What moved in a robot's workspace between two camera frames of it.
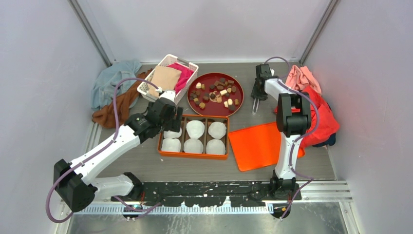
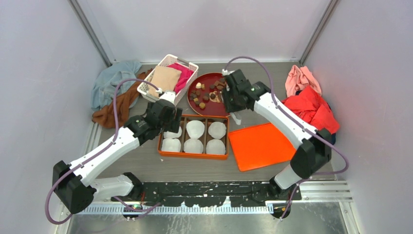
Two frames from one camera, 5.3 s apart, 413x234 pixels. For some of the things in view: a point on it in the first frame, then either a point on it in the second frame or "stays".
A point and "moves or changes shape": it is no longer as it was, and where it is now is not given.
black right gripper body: x=257 y=93 → x=231 y=103
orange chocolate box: x=221 y=157 stays
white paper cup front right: x=215 y=146 stays
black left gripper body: x=172 y=124 stays
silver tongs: x=253 y=112 moves or changes shape
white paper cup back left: x=170 y=134 stays
